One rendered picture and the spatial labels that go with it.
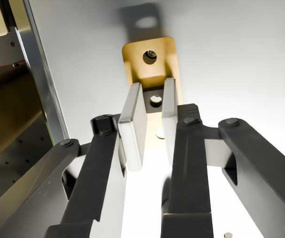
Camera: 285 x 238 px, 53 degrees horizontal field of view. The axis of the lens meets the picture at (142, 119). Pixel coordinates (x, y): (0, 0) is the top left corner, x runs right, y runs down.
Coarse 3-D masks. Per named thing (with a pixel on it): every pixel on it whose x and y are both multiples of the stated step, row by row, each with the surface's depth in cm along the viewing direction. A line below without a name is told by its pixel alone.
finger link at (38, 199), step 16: (64, 144) 13; (48, 160) 12; (64, 160) 12; (32, 176) 11; (48, 176) 11; (16, 192) 10; (32, 192) 10; (48, 192) 11; (64, 192) 12; (0, 208) 10; (16, 208) 9; (32, 208) 10; (48, 208) 11; (64, 208) 12; (0, 224) 9; (16, 224) 9; (32, 224) 10; (48, 224) 11
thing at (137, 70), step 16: (128, 48) 20; (144, 48) 20; (160, 48) 20; (128, 64) 20; (144, 64) 20; (160, 64) 20; (176, 64) 20; (128, 80) 21; (144, 80) 21; (160, 80) 21; (176, 80) 21; (144, 96) 20; (160, 96) 20; (160, 112) 22; (160, 144) 23
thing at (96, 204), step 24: (96, 120) 14; (96, 144) 13; (96, 168) 11; (120, 168) 13; (72, 192) 10; (96, 192) 9; (120, 192) 12; (72, 216) 9; (96, 216) 8; (120, 216) 11
